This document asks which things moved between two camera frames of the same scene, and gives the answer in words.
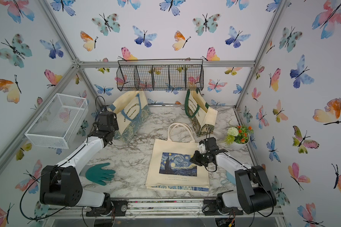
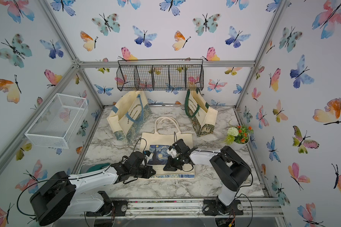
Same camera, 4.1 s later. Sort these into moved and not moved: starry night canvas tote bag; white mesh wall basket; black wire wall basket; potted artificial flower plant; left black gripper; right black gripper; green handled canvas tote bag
Moved: left black gripper; starry night canvas tote bag; right black gripper
Not moved: black wire wall basket; white mesh wall basket; potted artificial flower plant; green handled canvas tote bag
